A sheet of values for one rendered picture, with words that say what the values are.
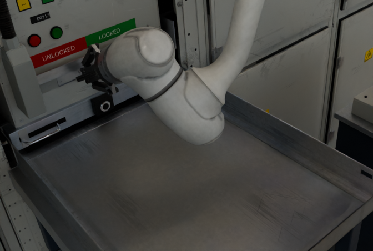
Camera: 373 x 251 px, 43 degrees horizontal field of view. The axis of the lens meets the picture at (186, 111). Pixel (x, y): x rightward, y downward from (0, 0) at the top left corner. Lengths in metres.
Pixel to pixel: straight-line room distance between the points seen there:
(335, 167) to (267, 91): 0.70
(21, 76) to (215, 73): 0.44
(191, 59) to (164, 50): 0.61
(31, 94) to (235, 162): 0.52
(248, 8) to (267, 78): 0.83
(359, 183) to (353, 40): 1.12
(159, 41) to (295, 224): 0.48
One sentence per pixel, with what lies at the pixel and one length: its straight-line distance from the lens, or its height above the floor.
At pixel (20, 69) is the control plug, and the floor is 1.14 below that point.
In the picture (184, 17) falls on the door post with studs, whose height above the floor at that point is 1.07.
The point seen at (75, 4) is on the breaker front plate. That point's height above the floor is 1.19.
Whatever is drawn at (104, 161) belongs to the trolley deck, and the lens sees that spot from 1.24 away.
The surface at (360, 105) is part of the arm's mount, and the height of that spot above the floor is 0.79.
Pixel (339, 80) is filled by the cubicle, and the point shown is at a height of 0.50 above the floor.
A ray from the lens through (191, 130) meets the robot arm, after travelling 0.96.
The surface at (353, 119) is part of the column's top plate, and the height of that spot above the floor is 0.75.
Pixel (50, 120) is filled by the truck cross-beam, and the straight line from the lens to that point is 1.33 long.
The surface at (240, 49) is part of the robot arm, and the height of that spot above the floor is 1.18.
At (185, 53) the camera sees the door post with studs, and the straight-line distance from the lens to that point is 1.47.
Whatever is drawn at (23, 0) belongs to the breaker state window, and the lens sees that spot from 1.20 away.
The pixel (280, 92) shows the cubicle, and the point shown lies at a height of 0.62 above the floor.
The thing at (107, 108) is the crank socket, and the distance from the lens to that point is 1.37.
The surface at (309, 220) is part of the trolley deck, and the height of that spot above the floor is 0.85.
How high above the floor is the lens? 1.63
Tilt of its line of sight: 34 degrees down
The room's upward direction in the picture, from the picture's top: 5 degrees counter-clockwise
